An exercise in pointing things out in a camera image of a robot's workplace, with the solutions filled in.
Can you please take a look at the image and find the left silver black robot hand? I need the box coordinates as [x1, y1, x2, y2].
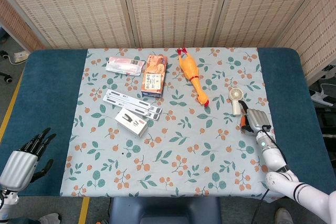
[0, 127, 57, 191]

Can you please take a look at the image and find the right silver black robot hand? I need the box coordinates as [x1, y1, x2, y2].
[240, 100, 271, 137]

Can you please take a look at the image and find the small white handheld fan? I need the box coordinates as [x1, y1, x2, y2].
[229, 87, 246, 116]

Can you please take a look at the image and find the grey shoe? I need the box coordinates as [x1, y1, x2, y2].
[274, 207, 295, 224]
[39, 212, 62, 224]

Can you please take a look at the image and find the white power strip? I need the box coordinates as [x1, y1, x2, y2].
[309, 89, 336, 108]

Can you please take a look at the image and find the black equipment box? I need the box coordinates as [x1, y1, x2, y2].
[321, 107, 336, 152]

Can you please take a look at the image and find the yellow rubber chicken toy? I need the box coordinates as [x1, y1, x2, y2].
[177, 47, 211, 108]

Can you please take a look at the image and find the black office chair base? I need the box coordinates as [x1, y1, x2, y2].
[0, 49, 14, 83]

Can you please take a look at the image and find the floral leaf and berry tablecloth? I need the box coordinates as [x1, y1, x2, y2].
[59, 47, 283, 204]

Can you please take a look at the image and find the white floor socket box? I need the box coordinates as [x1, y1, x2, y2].
[14, 51, 29, 63]

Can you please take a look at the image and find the orange and blue snack box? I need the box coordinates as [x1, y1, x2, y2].
[141, 54, 169, 99]

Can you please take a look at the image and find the white stapler box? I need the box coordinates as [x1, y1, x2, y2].
[114, 108, 149, 138]

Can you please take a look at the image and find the white folding laptop stand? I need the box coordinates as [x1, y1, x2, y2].
[102, 89, 163, 121]

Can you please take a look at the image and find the woven beige folding screen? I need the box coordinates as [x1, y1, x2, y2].
[0, 0, 336, 84]

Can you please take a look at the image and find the pink white toothbrush package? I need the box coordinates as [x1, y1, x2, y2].
[105, 56, 146, 77]

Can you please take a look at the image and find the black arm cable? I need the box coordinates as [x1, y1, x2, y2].
[261, 125, 290, 172]

